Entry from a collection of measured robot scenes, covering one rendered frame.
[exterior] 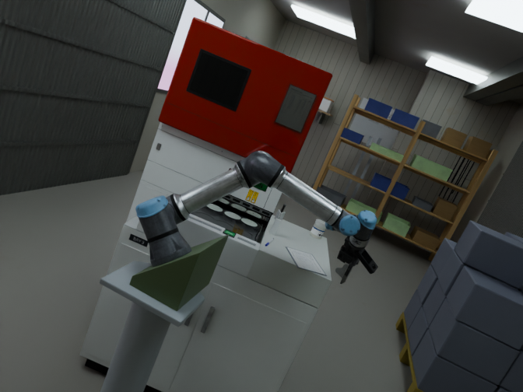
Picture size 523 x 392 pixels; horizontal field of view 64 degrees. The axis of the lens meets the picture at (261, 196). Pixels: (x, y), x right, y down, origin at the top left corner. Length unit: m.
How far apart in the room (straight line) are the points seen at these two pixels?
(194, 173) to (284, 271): 0.92
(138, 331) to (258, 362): 0.69
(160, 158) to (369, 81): 6.71
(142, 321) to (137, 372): 0.22
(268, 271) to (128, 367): 0.68
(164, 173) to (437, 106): 6.49
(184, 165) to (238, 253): 0.82
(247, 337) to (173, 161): 1.10
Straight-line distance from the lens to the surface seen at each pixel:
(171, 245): 1.51
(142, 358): 1.71
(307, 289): 1.91
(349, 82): 8.81
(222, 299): 1.98
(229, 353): 2.10
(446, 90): 8.39
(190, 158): 2.48
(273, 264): 1.87
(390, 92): 8.78
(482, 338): 3.20
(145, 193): 2.61
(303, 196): 1.51
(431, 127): 7.33
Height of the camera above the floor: 1.61
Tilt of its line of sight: 13 degrees down
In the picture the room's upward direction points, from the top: 23 degrees clockwise
